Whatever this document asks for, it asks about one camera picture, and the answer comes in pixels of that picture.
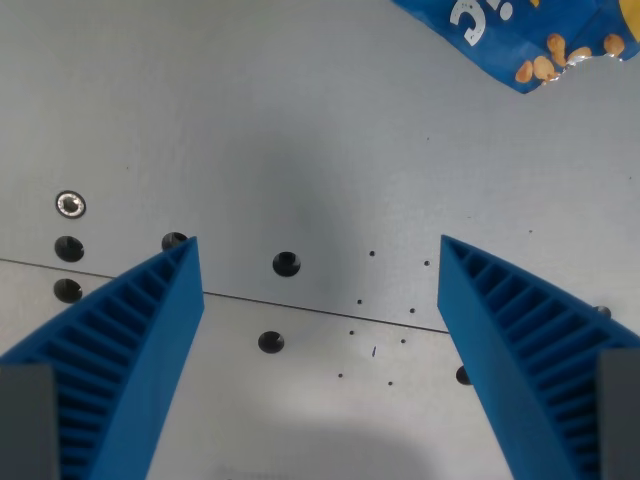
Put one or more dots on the blue peanut snack bag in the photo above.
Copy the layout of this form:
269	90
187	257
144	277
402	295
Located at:
520	35

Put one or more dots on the silver screw in table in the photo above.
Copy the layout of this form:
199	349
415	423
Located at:
70	204

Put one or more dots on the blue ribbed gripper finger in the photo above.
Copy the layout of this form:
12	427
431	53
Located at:
150	320
490	320

